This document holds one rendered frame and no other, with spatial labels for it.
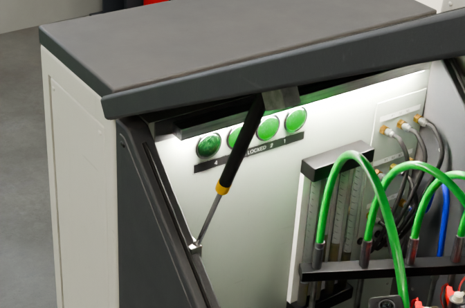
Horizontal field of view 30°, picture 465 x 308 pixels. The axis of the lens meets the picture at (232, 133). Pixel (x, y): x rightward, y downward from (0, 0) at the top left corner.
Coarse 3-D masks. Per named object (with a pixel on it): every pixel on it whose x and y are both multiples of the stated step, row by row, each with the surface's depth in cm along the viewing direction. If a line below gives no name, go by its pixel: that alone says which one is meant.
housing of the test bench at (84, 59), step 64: (192, 0) 164; (256, 0) 166; (320, 0) 168; (384, 0) 170; (64, 64) 145; (128, 64) 138; (192, 64) 140; (64, 128) 152; (64, 192) 160; (64, 256) 169
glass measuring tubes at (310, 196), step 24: (360, 144) 162; (312, 168) 154; (360, 168) 162; (312, 192) 158; (336, 192) 165; (360, 192) 166; (312, 216) 161; (336, 216) 166; (312, 240) 164; (336, 240) 168; (288, 288) 171; (336, 288) 177
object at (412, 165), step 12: (396, 168) 146; (408, 168) 144; (420, 168) 141; (432, 168) 139; (384, 180) 149; (444, 180) 137; (456, 192) 136; (372, 204) 154; (372, 216) 155; (372, 228) 156; (360, 264) 161
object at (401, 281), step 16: (336, 160) 143; (336, 176) 146; (368, 176) 129; (384, 192) 126; (384, 208) 124; (320, 224) 154; (320, 240) 156; (400, 256) 121; (400, 272) 120; (400, 288) 120
